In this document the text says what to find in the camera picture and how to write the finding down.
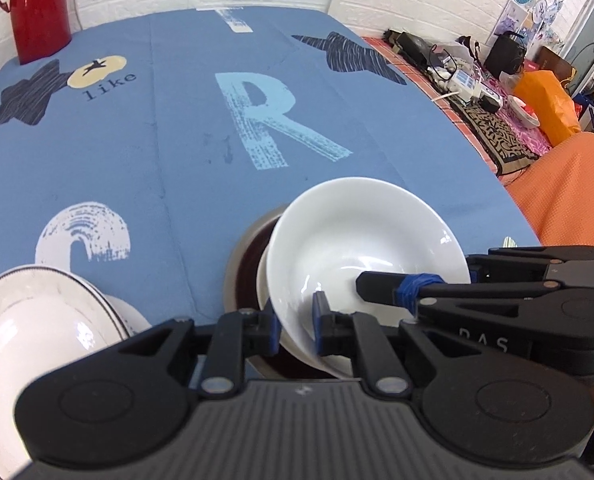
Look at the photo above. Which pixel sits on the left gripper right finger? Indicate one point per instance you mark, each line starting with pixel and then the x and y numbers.
pixel 360 338

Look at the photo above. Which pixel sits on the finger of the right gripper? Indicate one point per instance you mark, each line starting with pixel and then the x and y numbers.
pixel 393 289

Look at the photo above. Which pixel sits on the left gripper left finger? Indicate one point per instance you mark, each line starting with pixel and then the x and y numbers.
pixel 229 343

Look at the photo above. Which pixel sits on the stainless steel bowl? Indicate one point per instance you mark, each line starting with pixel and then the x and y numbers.
pixel 239 285

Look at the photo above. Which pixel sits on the white bowl red pattern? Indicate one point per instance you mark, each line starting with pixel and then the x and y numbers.
pixel 338 229

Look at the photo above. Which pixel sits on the large white silver-rimmed plate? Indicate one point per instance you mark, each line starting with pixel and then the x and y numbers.
pixel 48 319

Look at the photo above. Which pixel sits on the white floral plate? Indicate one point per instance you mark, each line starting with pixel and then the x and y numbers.
pixel 134 322

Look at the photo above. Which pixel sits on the orange fabric chair cover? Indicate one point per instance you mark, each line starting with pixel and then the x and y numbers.
pixel 556 193

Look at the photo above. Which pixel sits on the patterned black beige cloth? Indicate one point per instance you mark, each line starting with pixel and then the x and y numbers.
pixel 497 139

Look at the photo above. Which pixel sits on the orange plastic bag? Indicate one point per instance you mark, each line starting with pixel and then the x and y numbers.
pixel 555 109

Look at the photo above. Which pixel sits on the blue patterned tablecloth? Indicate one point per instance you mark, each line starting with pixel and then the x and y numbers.
pixel 138 155

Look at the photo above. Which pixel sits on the white power strip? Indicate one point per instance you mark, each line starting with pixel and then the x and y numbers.
pixel 465 86

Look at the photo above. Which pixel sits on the black kettle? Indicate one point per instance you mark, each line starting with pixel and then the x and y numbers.
pixel 506 55

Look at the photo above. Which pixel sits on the red thermos jug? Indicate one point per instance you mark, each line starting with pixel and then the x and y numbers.
pixel 40 27

